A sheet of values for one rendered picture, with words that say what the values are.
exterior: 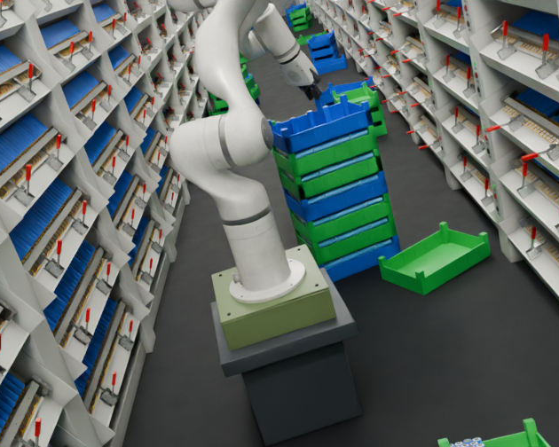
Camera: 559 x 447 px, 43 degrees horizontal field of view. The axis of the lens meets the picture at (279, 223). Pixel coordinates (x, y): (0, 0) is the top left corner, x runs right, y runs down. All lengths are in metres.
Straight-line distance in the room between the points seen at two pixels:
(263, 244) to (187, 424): 0.60
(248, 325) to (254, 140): 0.42
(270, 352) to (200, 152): 0.47
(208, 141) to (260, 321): 0.42
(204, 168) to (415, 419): 0.77
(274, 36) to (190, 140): 0.66
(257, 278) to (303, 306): 0.12
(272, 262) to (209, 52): 0.49
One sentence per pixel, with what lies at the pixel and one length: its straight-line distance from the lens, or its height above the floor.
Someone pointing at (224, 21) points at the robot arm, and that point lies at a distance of 1.65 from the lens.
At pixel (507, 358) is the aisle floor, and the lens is 1.91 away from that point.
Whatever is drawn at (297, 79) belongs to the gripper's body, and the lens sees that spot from 2.21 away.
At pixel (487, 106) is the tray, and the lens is 2.15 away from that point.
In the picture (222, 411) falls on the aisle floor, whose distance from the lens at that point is 1.98.
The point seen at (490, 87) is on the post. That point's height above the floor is 0.57.
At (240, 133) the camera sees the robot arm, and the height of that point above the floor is 0.75.
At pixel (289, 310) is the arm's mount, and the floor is 0.33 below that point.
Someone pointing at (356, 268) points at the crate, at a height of 0.02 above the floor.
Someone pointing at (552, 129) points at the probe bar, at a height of 0.53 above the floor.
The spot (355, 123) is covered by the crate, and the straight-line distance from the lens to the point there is 2.31.
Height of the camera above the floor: 1.11
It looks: 21 degrees down
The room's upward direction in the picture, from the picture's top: 16 degrees counter-clockwise
